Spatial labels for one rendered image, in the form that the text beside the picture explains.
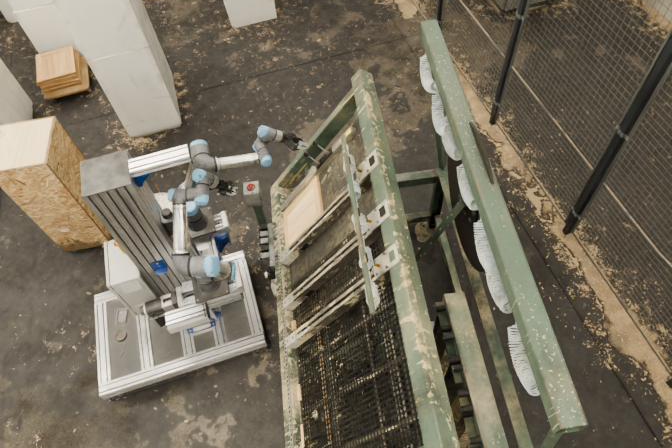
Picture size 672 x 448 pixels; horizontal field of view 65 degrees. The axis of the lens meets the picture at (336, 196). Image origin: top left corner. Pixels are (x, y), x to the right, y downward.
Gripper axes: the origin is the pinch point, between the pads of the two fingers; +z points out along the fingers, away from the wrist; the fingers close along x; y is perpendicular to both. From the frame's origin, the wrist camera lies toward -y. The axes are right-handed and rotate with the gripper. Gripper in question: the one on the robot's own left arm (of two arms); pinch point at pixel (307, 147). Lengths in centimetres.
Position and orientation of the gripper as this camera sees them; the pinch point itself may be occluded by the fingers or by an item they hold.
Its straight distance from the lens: 357.3
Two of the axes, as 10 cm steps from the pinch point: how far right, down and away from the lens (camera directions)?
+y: -3.1, -5.5, 7.7
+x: -4.6, 8.0, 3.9
